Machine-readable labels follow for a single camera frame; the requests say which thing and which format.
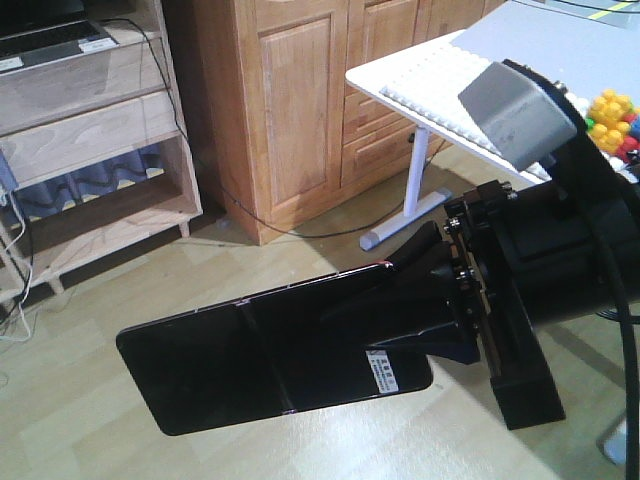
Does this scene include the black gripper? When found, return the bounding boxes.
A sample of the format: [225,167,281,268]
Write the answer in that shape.
[321,181,566,430]

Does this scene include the black foldable phone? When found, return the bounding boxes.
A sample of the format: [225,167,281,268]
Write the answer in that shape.
[116,262,433,436]

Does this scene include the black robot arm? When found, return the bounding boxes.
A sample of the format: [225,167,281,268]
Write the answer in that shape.
[321,60,639,429]

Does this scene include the white height desk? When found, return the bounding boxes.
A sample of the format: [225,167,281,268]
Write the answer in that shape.
[346,1,639,251]

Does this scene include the wooden desk shelf unit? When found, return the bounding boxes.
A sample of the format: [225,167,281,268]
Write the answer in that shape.
[1,1,202,301]

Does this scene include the wooden wardrobe cabinet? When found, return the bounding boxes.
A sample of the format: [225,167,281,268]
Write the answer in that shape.
[163,1,496,244]

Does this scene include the colourful toy blocks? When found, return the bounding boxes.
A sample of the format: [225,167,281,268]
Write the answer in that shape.
[586,89,639,164]

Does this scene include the silver laptop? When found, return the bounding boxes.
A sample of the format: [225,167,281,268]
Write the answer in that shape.
[1,0,119,75]

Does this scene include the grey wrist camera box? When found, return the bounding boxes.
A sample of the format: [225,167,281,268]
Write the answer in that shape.
[458,59,585,172]

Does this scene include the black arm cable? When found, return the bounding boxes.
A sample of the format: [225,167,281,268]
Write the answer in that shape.
[579,199,640,480]

